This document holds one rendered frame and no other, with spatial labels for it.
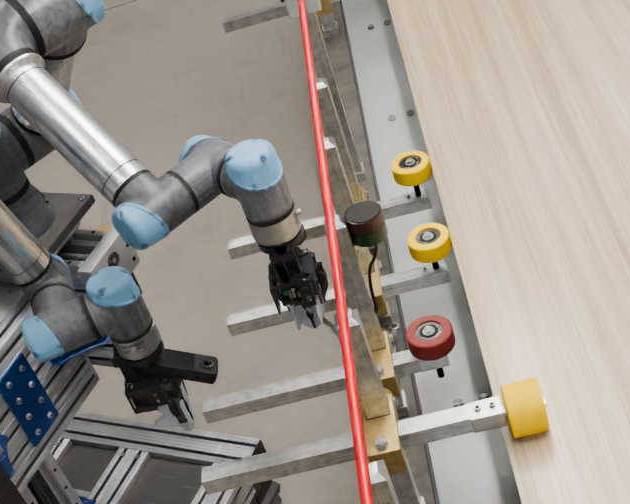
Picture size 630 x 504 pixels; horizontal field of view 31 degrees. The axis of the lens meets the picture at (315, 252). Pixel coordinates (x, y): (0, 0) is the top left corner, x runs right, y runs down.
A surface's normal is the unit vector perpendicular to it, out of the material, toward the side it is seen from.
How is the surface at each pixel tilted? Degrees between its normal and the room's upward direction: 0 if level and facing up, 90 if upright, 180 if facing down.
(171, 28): 0
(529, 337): 0
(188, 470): 0
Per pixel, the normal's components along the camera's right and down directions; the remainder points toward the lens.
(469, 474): -0.26, -0.75
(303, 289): 0.07, 0.61
